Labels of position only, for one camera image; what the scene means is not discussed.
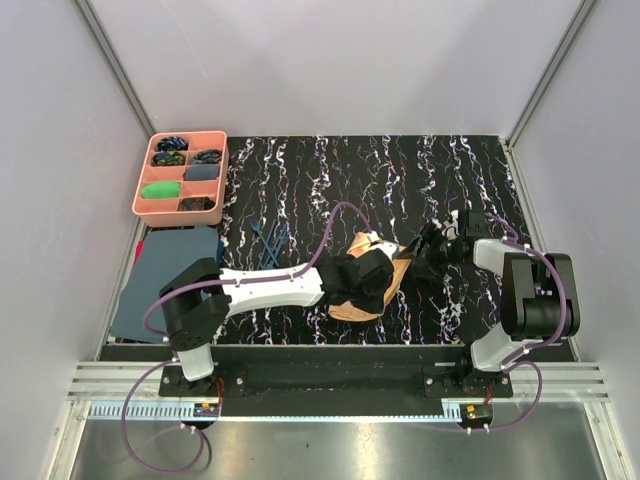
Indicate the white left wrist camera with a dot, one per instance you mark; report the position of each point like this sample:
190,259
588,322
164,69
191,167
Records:
390,249

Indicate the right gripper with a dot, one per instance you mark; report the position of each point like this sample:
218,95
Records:
433,270

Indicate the blue plastic knife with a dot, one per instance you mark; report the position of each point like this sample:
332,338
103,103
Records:
271,237

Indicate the aluminium frame rail front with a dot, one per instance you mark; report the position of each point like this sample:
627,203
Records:
125,392

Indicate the blue plastic fork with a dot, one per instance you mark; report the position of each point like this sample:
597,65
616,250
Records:
269,253

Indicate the blue grey folded napkin stack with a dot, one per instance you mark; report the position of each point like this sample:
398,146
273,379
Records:
164,255

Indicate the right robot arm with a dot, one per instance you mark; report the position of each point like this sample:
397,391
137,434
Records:
539,303

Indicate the blue patterned roll right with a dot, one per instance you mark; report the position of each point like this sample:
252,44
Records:
207,157

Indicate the blue yellow patterned roll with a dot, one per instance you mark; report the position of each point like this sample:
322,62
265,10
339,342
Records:
168,159

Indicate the left rear aluminium post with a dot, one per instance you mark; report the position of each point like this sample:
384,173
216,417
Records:
97,31

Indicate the blue patterned roll top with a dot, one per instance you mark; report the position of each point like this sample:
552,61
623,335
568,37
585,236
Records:
172,143

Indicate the right rear aluminium post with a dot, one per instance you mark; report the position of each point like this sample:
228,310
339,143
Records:
569,38

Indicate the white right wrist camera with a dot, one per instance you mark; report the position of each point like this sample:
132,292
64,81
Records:
450,226

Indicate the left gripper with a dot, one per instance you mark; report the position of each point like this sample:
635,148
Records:
377,303

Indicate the grey folded cloth in tray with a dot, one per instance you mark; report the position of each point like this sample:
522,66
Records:
202,172

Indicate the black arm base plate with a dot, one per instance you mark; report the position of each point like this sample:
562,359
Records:
425,370

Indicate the pink divided organizer tray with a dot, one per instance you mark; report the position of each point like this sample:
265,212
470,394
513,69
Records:
164,213

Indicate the black marble pattern mat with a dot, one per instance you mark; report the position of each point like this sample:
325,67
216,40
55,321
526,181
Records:
326,189

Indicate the green rolled cloth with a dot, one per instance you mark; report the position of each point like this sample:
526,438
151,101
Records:
160,190

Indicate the peach cloth napkin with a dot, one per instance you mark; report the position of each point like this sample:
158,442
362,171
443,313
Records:
359,246

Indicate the dark patterned cloth roll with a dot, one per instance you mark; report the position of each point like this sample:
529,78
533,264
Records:
196,204

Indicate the aluminium post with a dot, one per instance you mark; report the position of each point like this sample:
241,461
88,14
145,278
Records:
97,31
569,38

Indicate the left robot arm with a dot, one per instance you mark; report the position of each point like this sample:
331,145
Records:
199,299

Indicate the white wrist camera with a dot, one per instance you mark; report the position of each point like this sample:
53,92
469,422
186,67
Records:
390,249
450,226

